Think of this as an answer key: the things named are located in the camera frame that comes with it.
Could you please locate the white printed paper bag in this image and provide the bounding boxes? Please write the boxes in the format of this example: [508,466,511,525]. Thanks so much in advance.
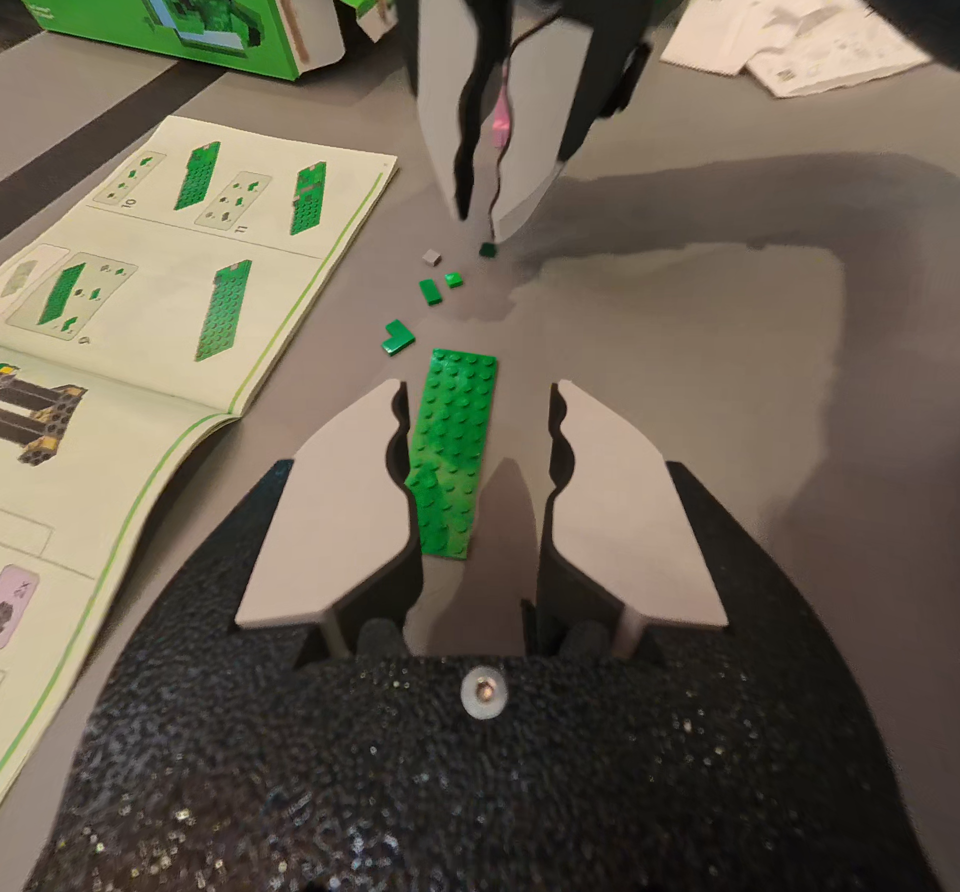
[660,0,826,76]
[746,0,931,98]

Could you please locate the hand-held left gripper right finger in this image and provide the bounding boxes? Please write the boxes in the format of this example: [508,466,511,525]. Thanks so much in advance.
[534,378,730,661]

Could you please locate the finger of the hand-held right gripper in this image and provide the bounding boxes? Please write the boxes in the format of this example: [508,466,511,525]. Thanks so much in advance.
[416,0,492,224]
[486,14,597,242]

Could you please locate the green toy set box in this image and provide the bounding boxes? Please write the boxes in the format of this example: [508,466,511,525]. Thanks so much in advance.
[0,0,399,82]

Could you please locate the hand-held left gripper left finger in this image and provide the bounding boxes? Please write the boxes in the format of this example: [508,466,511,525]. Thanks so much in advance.
[234,378,425,659]

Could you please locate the pink brick pig figure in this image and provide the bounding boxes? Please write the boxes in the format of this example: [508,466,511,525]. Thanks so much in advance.
[491,59,513,152]

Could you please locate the pale green instruction booklet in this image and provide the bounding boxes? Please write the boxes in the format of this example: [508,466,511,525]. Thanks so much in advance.
[0,115,399,803]

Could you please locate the large green studded plate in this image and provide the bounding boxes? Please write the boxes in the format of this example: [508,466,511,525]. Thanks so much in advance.
[403,346,500,559]

